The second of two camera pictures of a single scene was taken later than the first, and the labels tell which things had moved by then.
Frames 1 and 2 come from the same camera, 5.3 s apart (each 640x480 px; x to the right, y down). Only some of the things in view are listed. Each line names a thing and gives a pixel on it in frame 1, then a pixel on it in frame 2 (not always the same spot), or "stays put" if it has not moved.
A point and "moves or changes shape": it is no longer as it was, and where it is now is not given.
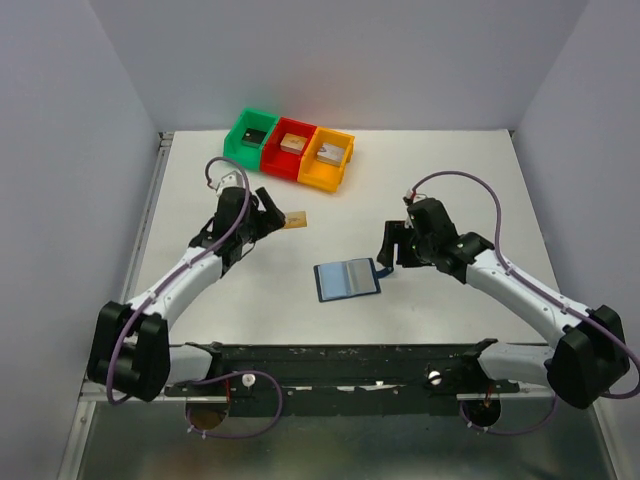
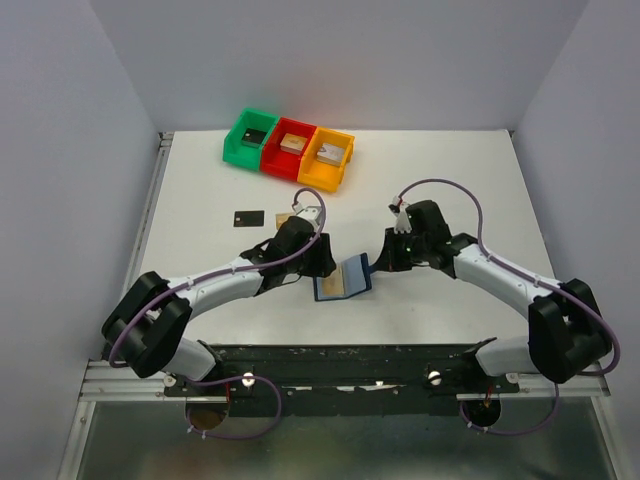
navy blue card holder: [348, 279] moves or changes shape
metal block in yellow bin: [330, 154] stays put
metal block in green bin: [253, 137] stays put
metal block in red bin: [292, 143] stays put
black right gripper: [400, 245] stays put
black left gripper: [261, 218] -> [325, 255]
